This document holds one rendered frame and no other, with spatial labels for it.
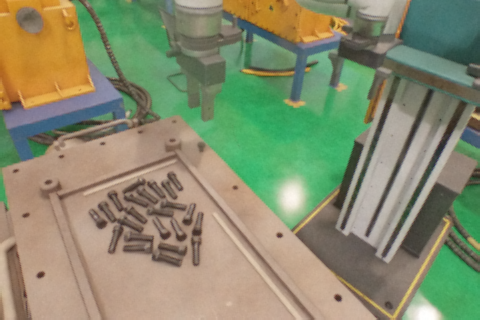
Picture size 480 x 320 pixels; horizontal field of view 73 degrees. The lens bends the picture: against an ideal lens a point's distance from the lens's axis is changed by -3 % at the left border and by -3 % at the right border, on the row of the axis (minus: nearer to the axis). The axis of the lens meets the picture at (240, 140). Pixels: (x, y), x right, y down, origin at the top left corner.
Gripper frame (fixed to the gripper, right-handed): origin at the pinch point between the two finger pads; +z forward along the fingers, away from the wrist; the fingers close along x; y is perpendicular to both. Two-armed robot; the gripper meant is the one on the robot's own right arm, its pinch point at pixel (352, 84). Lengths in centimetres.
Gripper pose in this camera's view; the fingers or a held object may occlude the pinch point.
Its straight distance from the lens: 113.5
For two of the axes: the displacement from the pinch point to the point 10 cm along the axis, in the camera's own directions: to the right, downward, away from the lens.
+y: 6.9, -4.0, 6.0
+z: -0.6, 8.0, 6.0
